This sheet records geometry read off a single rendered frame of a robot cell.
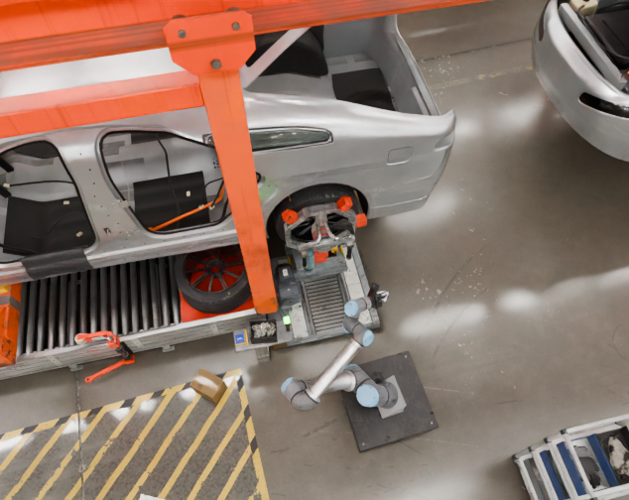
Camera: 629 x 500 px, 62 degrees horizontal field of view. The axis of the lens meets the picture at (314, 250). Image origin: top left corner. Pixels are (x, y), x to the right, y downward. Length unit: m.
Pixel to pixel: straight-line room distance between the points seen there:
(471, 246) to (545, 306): 0.82
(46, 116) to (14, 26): 0.37
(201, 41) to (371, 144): 1.75
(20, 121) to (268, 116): 1.46
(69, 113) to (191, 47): 0.61
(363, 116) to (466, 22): 4.15
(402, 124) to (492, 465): 2.59
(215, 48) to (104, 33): 0.39
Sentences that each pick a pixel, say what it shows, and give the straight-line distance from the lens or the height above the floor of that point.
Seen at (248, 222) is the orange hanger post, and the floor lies 1.76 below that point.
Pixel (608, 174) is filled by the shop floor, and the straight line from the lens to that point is 6.13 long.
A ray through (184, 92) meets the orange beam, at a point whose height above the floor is 2.70.
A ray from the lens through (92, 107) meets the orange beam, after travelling 2.30.
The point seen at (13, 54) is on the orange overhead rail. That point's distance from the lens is 2.16.
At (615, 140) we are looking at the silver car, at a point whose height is 0.96.
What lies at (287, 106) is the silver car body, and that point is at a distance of 3.31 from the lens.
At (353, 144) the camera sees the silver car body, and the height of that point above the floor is 1.64.
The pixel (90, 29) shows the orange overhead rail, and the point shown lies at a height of 3.01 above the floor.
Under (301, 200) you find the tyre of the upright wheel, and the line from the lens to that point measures 3.75.
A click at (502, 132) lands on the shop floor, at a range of 6.08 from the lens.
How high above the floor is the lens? 4.17
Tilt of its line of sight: 59 degrees down
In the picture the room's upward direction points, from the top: 1 degrees counter-clockwise
